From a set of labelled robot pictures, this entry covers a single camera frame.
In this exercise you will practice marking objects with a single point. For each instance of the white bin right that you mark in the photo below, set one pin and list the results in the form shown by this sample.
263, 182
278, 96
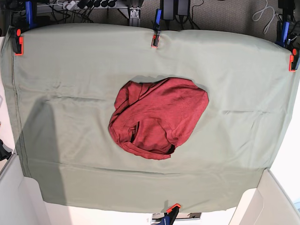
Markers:
267, 204

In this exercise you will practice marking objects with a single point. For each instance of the black power adapter left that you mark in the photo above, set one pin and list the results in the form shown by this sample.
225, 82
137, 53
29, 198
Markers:
167, 7

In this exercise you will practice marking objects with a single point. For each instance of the grey metal bracket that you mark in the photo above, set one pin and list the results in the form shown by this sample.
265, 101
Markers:
134, 14

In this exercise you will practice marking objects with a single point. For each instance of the orange black clamp left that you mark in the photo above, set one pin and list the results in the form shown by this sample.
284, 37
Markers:
17, 41

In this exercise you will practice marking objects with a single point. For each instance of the orange black clamp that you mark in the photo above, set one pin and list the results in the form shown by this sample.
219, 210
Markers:
294, 60
17, 41

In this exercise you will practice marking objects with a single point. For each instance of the black power adapter right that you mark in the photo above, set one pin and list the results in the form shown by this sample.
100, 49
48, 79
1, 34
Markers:
183, 7

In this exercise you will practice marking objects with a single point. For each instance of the orange black clamp right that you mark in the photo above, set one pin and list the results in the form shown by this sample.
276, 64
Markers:
294, 60

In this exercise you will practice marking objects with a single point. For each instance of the black power adapter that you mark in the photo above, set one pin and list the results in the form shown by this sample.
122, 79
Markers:
167, 7
183, 7

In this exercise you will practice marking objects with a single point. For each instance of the blue clamp top right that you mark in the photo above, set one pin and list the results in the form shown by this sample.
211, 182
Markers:
282, 33

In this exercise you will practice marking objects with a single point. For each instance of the blue black centre clamp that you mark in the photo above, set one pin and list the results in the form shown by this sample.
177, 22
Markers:
156, 28

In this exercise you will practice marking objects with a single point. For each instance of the green table cloth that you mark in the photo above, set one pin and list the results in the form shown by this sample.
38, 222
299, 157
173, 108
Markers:
61, 95

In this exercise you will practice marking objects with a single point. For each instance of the red long-sleeve T-shirt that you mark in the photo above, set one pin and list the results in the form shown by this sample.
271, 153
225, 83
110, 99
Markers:
152, 119

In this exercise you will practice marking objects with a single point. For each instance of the blue clamp top left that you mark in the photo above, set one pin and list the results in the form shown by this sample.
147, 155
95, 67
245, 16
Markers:
31, 13

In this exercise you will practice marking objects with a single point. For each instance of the blue clamp bottom edge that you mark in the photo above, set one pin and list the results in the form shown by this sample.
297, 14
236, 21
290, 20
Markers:
170, 215

